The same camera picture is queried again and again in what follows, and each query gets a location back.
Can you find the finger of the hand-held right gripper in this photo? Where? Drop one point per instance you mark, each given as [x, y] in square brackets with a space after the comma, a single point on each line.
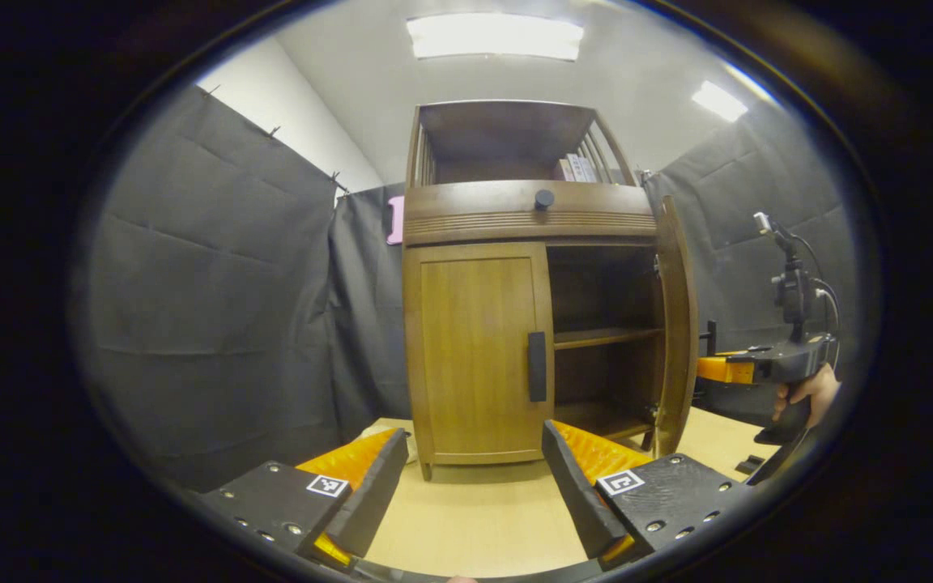
[722, 370]

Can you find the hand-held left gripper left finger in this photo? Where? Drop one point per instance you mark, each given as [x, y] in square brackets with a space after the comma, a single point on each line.
[373, 494]

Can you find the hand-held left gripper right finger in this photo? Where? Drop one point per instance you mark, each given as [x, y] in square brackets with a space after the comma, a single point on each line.
[576, 494]

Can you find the wooden shoe cabinet door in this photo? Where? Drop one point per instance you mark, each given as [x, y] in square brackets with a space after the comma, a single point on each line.
[475, 356]
[677, 324]

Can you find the wooden double-door shoe cabinet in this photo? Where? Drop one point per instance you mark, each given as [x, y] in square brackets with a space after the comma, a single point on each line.
[475, 214]

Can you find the white crumpled bag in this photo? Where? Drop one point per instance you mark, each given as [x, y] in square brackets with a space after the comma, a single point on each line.
[369, 431]

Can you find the small black block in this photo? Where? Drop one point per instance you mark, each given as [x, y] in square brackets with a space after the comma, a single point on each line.
[750, 465]

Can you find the wooden inner shelf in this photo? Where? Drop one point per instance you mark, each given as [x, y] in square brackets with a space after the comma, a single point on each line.
[604, 336]

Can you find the round black drawer knob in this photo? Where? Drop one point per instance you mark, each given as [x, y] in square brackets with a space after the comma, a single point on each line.
[544, 200]

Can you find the row of pale books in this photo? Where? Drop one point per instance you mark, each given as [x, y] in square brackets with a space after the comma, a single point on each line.
[577, 168]

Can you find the ceiling light panel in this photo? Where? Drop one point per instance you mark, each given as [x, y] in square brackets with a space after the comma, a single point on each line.
[495, 36]
[719, 100]

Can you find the pink plastic object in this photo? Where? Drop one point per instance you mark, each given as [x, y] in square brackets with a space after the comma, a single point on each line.
[395, 220]

